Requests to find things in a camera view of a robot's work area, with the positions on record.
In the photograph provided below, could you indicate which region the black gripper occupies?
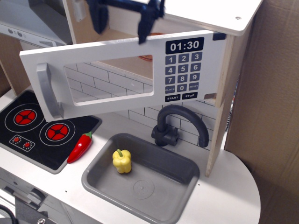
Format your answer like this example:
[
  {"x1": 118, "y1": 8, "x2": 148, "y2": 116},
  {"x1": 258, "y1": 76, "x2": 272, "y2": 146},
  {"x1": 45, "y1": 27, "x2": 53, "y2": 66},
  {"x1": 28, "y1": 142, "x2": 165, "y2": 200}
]
[{"x1": 87, "y1": 0, "x2": 165, "y2": 44}]

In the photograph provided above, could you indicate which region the white toy microwave door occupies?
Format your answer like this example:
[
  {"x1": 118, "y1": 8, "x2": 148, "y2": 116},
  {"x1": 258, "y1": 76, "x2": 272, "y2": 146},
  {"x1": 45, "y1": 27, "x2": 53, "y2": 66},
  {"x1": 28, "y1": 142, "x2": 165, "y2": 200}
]
[{"x1": 20, "y1": 30, "x2": 227, "y2": 121}]

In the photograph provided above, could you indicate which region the white wooden microwave cabinet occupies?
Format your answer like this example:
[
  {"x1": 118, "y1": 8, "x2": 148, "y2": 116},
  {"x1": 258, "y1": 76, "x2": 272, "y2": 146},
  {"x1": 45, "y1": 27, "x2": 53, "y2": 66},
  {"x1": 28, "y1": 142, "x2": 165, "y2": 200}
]
[{"x1": 63, "y1": 0, "x2": 261, "y2": 176}]

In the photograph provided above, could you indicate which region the orange glass bowl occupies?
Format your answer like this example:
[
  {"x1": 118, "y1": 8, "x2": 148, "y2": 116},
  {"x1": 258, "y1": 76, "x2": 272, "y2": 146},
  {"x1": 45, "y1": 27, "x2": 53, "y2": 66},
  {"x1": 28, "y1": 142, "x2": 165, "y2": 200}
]
[{"x1": 138, "y1": 32, "x2": 164, "y2": 62}]

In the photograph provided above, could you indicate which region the grey range hood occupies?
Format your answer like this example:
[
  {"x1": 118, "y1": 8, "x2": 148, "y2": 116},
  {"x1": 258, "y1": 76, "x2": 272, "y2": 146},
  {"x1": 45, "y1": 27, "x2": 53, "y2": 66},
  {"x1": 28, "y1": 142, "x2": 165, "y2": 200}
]
[{"x1": 0, "y1": 0, "x2": 72, "y2": 48}]

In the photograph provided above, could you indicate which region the dark grey toy faucet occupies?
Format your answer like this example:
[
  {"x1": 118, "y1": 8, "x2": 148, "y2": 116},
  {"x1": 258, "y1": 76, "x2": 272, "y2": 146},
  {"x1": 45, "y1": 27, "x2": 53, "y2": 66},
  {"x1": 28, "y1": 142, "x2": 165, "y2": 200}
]
[{"x1": 151, "y1": 105, "x2": 210, "y2": 148}]

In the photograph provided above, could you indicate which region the red toy chili pepper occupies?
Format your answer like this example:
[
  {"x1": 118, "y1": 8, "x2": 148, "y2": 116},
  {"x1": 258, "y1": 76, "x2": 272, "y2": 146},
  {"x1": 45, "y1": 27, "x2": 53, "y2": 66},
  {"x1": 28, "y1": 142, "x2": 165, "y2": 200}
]
[{"x1": 67, "y1": 131, "x2": 93, "y2": 164}]

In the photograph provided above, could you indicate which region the yellow toy bell pepper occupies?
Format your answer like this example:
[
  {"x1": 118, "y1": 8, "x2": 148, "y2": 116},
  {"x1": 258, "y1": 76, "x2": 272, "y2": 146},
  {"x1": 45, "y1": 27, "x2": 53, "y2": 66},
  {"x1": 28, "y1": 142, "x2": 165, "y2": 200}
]
[{"x1": 113, "y1": 149, "x2": 132, "y2": 174}]

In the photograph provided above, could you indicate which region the black toy stovetop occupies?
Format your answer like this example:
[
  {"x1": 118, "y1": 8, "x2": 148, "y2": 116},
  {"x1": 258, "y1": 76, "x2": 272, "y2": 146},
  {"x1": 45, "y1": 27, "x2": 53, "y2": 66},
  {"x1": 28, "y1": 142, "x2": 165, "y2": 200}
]
[{"x1": 0, "y1": 91, "x2": 102, "y2": 174}]

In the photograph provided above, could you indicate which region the grey toy sink basin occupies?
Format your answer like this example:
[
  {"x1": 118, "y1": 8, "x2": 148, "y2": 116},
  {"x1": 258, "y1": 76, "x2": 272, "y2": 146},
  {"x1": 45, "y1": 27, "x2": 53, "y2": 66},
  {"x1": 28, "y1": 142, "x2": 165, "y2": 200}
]
[{"x1": 82, "y1": 133, "x2": 200, "y2": 224}]

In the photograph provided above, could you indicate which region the brown cardboard box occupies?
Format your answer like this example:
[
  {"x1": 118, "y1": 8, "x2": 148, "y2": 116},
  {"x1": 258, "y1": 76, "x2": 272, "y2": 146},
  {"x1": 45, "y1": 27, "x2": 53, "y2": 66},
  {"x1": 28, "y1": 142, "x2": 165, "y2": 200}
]
[{"x1": 225, "y1": 0, "x2": 299, "y2": 224}]

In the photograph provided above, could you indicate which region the grey oven knob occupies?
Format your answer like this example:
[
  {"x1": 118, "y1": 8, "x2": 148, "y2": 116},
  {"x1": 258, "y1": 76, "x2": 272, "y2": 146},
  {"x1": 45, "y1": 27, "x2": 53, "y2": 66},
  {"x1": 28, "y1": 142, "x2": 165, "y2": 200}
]
[{"x1": 27, "y1": 188, "x2": 46, "y2": 205}]

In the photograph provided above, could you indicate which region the black metal base plate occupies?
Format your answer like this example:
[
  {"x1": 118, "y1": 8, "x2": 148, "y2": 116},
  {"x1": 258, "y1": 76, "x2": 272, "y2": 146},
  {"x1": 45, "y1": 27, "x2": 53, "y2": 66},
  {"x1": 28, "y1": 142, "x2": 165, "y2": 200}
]
[{"x1": 15, "y1": 197, "x2": 56, "y2": 224}]

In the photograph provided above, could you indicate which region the black cable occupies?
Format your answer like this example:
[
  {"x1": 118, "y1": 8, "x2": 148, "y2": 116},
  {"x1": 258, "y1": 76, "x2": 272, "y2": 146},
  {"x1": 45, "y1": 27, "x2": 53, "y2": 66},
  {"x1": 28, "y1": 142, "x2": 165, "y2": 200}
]
[{"x1": 0, "y1": 204, "x2": 18, "y2": 224}]

